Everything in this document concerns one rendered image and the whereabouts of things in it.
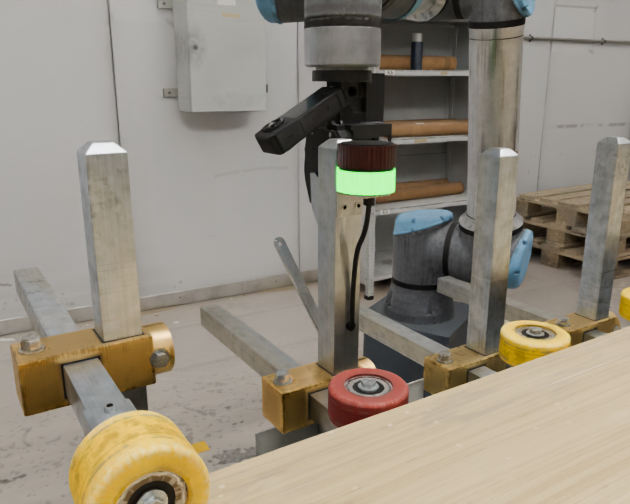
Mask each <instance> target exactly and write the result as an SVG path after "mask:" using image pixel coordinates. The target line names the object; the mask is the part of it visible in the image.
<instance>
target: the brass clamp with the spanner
mask: <svg viewBox="0 0 630 504"><path fill-rule="evenodd" d="M358 368H375V369H376V367H375V366H374V364H373V363H372V361H371V360H369V359H368V358H366V357H365V356H360V357H358ZM288 371H289V372H290V377H291V379H292V383H291V384H290V385H287V386H278V385H275V384H274V382H273V380H274V379H275V373H274V374H270V375H266V376H263V377H262V414H263V416H264V417H265V418H266V419H267V420H269V421H270V422H271V423H272V424H273V425H274V426H275V427H276V428H277V429H278V430H279V431H280V432H281V433H282V434H285V433H288V432H291V431H294V430H297V429H300V428H303V427H306V426H309V425H312V424H315V422H314V421H313V420H312V419H311V418H310V394H313V393H316V392H319V391H322V390H326V389H328V385H329V382H330V380H331V379H332V378H333V377H334V376H336V375H337V374H336V375H333V374H332V373H330V372H329V371H327V370H326V369H324V368H323V367H322V366H320V365H319V364H318V361H317V362H313V363H310V364H306V365H303V366H299V367H295V368H292V369H288Z"/></svg>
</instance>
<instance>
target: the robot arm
mask: <svg viewBox="0 0 630 504"><path fill-rule="evenodd" d="M535 1H536V0H255V2H256V5H257V8H258V10H259V12H260V14H261V15H262V17H263V18H264V19H265V20H266V21H268V22H270V23H278V24H280V25H281V24H283V23H293V22H304V65H305V66H307V67H316V70H312V81H326V82H327V87H321V88H320V89H318V90H317V91H316V92H314V93H313V94H311V95H310V96H308V97H307V98H306V99H304V100H303V101H301V102H300V103H298V104H297V105H296V106H294V107H293V108H291V109H290V110H288V111H287V112H286V113H284V114H283V115H281V116H280V117H279V118H277V119H275V120H272V121H271V122H269V123H268V124H266V125H265V126H264V127H262V129H261V130H260V131H259V132H257V133H256V134H255V138H256V140H257V142H258V144H259V146H260V147H261V149H262V151H263V152H264V153H270V154H276V155H282V154H284V153H285V152H287V151H289V150H290V149H292V148H293V147H294V146H295V145H296V144H297V143H299V142H300V141H301V140H303V139H304V138H305V137H306V142H305V148H304V149H305V161H304V175H305V182H306V187H307V191H308V196H309V201H310V203H311V205H312V209H313V213H314V216H315V218H316V221H317V224H318V147H319V146H320V145H321V144H322V143H324V142H325V141H327V140H328V139H334V138H346V139H352V140H379V136H388V141H389V142H391V138H392V124H390V123H384V122H383V115H384V81H385V73H372V70H369V67H378V66H379V65H380V61H381V19H384V20H387V21H396V20H399V19H403V18H408V19H410V20H412V21H417V22H422V21H438V20H456V19H459V20H460V19H468V30H469V105H468V189H467V211H466V212H465V213H464V214H462V215H461V216H460V218H459V222H457V221H453V218H454V216H453V213H452V212H450V211H447V210H440V209H424V210H414V211H408V212H404V213H402V214H400V215H398V216H397V217H396V219H395V225H394V232H393V261H392V283H391V286H390V288H389V291H388V293H387V295H386V298H385V300H384V305H383V311H384V313H385V314H386V315H387V316H388V317H390V318H392V319H394V320H396V321H400V322H404V323H409V324H417V325H433V324H440V323H444V322H447V321H449V320H451V319H453V318H454V316H455V304H454V300H453V298H451V297H448V296H446V295H443V294H441V293H438V292H437V280H438V278H440V277H444V276H451V277H454V278H456V279H459V280H462V281H465V282H467V283H471V272H472V258H473V244H474V230H475V216H476V202H477V188H478V174H479V160H480V154H481V153H483V152H484V151H486V150H488V149H489V148H497V147H501V148H509V149H511V150H512V151H514V152H515V153H516V154H518V142H519V120H520V98H521V77H522V56H523V35H524V27H525V21H526V17H529V16H531V15H532V14H533V12H534V9H535ZM515 208H516V194H515V205H514V216H513V228H512V239H511V250H510V261H509V273H508V284H507V288H509V289H515V288H518V287H519V286H520V285H521V283H522V282H523V279H524V277H525V274H526V271H527V268H528V264H529V260H530V256H531V250H532V245H533V232H532V231H531V230H529V229H523V222H524V221H523V218H522V216H521V215H519V214H518V213H517V212H516V211H515Z"/></svg>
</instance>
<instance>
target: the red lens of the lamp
mask: <svg viewBox="0 0 630 504"><path fill-rule="evenodd" d="M393 144H394V145H391V146H381V147H357V146H345V145H341V143H338V144H337V166H338V167H340V168H346V169H356V170H381V169H390V168H394V167H396V151H397V144H395V143H393Z"/></svg>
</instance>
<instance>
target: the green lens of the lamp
mask: <svg viewBox="0 0 630 504"><path fill-rule="evenodd" d="M395 179H396V169H395V168H394V170H392V171H388V172H376V173H361V172H348V171H343V170H340V169H339V167H338V168H337V191H338V192H341V193H345V194H353V195H383V194H390V193H393V192H395Z"/></svg>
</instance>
